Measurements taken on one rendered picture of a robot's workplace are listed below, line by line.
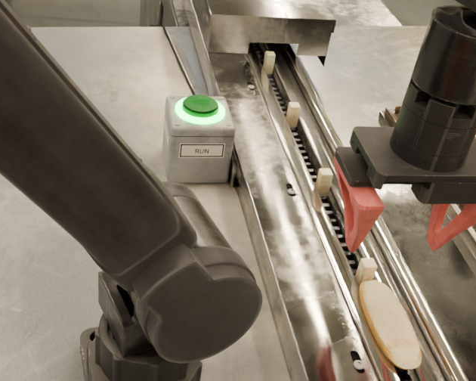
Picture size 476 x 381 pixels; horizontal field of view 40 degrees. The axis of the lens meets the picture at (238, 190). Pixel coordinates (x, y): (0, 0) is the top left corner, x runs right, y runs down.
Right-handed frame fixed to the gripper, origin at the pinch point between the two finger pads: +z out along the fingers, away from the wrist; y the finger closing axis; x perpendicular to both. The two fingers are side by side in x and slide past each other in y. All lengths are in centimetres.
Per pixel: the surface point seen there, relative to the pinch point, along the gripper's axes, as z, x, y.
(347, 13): 10, -73, -21
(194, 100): 1.3, -24.4, 13.9
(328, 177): 5.1, -15.6, 0.1
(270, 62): 5.8, -43.6, 0.3
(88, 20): 91, -249, 27
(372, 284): 6.1, -0.6, 0.1
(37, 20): 91, -247, 49
